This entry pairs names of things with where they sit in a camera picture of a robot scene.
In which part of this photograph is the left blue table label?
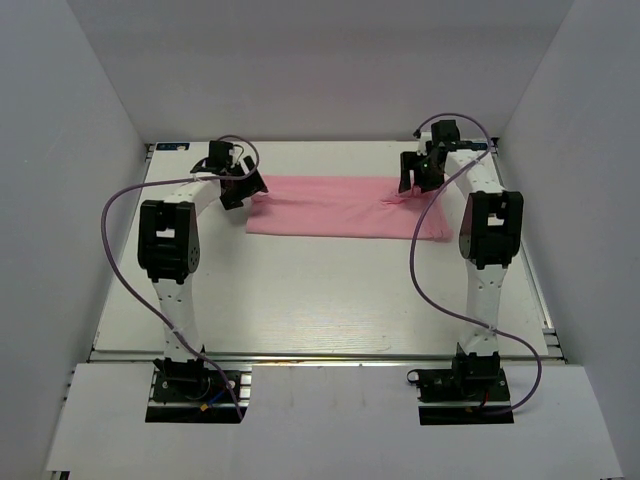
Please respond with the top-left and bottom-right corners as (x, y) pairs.
(155, 142), (190, 151)

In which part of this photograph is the pink t shirt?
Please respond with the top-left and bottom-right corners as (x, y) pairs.
(246, 175), (433, 240)

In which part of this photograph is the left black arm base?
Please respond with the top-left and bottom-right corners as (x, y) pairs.
(145, 359), (250, 425)

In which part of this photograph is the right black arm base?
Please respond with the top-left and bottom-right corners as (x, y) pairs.
(406, 348), (514, 426)

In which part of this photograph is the aluminium table front rail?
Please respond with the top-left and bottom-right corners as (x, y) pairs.
(89, 349), (569, 365)

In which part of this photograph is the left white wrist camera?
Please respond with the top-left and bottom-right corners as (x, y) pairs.
(229, 144), (245, 165)

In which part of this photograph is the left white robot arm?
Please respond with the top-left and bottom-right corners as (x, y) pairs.
(137, 135), (268, 363)

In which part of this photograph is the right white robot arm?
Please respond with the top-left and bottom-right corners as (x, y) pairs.
(398, 113), (524, 358)

